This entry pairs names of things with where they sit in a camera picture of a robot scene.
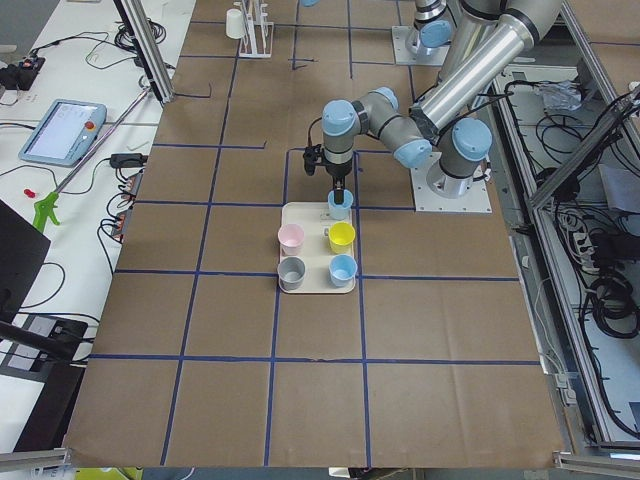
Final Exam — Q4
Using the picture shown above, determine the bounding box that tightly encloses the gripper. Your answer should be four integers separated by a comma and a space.
322, 149, 353, 205

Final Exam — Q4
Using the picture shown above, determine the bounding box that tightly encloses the light blue plastic cup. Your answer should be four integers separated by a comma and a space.
327, 189, 354, 221

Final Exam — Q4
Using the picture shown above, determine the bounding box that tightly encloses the white plastic cup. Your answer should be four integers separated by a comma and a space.
225, 8, 246, 40

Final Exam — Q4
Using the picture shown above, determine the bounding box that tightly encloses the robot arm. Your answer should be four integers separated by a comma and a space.
405, 0, 457, 55
304, 1, 562, 203

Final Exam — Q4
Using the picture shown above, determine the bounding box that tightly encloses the yellow plastic cup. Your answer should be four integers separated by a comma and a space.
328, 222, 356, 254

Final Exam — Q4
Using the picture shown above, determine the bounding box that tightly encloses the pink plastic cup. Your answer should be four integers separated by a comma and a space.
277, 223, 305, 256

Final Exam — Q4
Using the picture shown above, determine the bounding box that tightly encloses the grey plastic cup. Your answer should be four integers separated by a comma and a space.
277, 256, 306, 291

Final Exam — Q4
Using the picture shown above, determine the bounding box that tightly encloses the beige plastic tray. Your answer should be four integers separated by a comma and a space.
278, 202, 356, 294

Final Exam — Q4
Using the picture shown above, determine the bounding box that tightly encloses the black power adapter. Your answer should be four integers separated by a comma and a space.
109, 153, 148, 169

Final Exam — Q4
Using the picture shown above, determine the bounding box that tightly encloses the blue teach pendant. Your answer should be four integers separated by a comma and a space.
18, 99, 107, 167

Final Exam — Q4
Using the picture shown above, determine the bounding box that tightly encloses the black monitor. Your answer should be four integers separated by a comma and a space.
0, 201, 50, 323

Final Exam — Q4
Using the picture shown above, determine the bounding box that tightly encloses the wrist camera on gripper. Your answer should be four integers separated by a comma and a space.
303, 144, 323, 176

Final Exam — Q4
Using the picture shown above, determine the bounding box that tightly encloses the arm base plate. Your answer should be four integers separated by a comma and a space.
410, 152, 492, 214
391, 26, 450, 67

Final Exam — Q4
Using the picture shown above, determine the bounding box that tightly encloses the white wire cup rack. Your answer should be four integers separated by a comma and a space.
232, 0, 274, 59

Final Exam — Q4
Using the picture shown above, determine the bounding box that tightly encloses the aluminium frame post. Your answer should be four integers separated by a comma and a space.
113, 0, 174, 105

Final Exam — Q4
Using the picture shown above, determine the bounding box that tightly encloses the green handled reacher grabber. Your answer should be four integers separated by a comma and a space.
32, 86, 151, 233

